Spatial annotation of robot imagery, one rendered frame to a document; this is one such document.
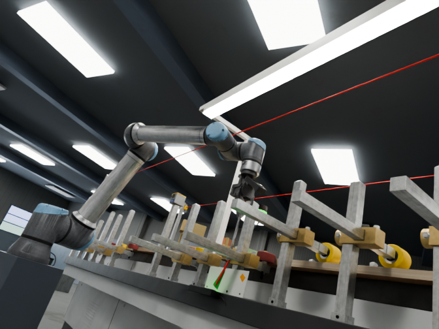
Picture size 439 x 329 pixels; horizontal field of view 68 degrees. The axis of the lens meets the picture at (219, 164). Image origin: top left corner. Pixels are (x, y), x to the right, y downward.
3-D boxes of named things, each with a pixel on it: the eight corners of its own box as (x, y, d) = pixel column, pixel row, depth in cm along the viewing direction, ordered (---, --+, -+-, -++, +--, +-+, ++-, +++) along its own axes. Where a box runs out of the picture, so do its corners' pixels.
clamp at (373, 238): (373, 243, 90) (375, 226, 92) (332, 242, 101) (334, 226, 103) (385, 250, 93) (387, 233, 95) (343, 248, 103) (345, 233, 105)
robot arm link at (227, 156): (218, 135, 155) (241, 135, 149) (228, 147, 164) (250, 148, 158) (212, 152, 151) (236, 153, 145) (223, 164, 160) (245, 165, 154)
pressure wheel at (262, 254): (260, 277, 130) (266, 249, 134) (247, 275, 136) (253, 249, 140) (274, 283, 133) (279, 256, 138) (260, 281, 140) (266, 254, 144)
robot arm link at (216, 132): (119, 118, 175) (227, 117, 141) (133, 130, 185) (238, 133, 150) (110, 136, 171) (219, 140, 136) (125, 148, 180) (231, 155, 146)
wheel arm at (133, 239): (129, 243, 153) (132, 234, 155) (127, 243, 156) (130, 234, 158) (201, 270, 174) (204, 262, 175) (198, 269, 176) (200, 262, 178)
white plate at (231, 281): (242, 297, 120) (248, 271, 124) (203, 288, 141) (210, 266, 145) (243, 298, 120) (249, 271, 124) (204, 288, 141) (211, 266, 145)
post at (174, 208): (149, 275, 186) (174, 203, 204) (145, 274, 190) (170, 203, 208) (155, 277, 188) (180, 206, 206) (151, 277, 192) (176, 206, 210)
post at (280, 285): (276, 307, 107) (301, 178, 126) (268, 305, 110) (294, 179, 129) (283, 310, 109) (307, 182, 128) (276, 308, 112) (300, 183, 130)
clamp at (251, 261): (248, 266, 126) (251, 252, 128) (227, 263, 136) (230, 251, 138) (258, 269, 128) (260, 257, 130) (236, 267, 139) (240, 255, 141)
